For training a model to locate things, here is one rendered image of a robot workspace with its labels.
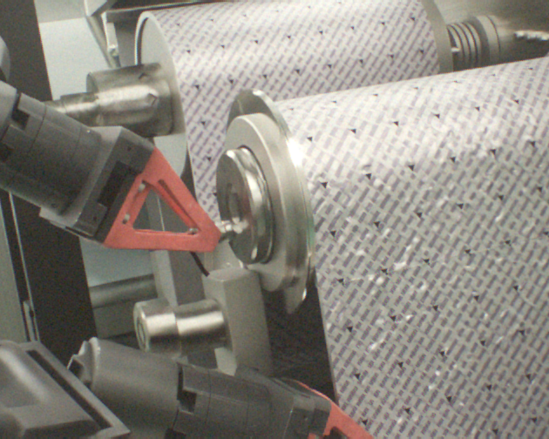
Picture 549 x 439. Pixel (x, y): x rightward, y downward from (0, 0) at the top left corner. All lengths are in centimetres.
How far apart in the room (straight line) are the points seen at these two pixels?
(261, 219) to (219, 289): 7
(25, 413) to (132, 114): 42
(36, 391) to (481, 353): 29
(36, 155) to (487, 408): 32
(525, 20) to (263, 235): 41
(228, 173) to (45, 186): 12
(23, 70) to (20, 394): 44
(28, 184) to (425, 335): 26
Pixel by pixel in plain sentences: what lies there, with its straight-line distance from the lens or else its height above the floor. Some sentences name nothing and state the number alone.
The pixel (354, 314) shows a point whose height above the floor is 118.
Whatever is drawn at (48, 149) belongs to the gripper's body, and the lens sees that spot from 61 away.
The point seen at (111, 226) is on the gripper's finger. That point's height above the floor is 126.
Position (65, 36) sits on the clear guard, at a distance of 163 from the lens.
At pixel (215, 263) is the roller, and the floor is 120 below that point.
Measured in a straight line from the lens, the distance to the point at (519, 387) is 69.
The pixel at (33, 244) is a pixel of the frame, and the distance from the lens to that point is 91.
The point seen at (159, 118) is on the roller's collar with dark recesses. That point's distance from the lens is 88.
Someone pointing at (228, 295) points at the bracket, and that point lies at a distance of 67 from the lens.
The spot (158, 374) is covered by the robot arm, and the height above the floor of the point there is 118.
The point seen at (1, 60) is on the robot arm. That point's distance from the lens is 68.
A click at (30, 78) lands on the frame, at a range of 91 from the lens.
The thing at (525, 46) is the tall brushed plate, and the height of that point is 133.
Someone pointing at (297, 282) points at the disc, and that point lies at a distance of 63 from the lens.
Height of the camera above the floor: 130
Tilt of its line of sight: 6 degrees down
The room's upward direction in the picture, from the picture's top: 10 degrees counter-clockwise
